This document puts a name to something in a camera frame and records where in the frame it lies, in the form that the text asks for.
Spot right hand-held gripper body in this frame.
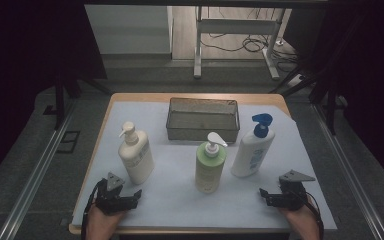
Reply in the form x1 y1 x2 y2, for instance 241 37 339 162
278 169 316 212

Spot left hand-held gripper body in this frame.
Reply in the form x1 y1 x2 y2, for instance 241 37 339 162
94 171 130 216

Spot cream pump bottle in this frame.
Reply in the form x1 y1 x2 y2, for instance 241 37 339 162
117 121 156 186

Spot white bottle with blue pump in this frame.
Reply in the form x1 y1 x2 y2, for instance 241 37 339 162
230 113 276 178

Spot green pump bottle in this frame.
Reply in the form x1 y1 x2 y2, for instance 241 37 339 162
194 131 229 194

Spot grey mesh basket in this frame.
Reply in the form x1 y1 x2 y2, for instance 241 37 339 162
165 97 241 144

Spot person's left hand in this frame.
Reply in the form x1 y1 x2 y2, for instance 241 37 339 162
85 203 127 240

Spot person's right hand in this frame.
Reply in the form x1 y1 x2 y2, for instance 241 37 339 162
279 195 322 240

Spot white foam mat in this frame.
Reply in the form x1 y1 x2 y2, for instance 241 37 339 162
71 100 338 231

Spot black stand legs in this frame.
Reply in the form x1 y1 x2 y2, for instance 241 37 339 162
42 71 113 132
269 64 340 136

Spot white power strip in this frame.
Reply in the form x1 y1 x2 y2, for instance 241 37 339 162
289 73 306 89

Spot dark curtain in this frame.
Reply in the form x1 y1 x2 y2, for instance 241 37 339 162
282 0 384 196
0 0 108 193

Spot white cabinet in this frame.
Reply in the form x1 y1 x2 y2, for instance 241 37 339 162
84 4 174 56

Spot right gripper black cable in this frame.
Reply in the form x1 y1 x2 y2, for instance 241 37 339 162
296 190 325 240

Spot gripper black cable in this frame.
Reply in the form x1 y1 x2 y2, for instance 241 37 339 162
80 181 102 240
296 190 325 240

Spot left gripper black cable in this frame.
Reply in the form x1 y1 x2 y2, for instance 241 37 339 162
80 181 102 240

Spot aluminium floor rail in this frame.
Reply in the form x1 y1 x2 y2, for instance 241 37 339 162
0 99 78 240
311 103 384 240

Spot tangle of black floor cables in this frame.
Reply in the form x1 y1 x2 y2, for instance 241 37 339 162
199 6 302 73

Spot white metal stand frame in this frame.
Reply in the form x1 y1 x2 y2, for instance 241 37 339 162
193 6 281 81

